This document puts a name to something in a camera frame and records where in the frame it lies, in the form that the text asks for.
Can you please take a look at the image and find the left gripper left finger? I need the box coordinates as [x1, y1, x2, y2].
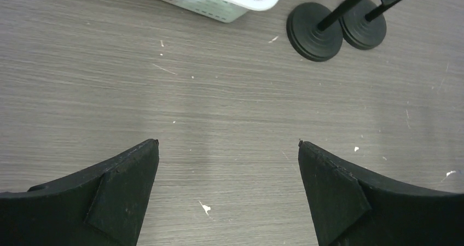
[1, 139, 159, 245]

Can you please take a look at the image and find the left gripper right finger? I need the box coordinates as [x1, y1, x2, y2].
[298, 141, 463, 245]

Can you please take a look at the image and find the black mic stand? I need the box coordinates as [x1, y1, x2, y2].
[339, 0, 402, 50]
[286, 0, 359, 62]

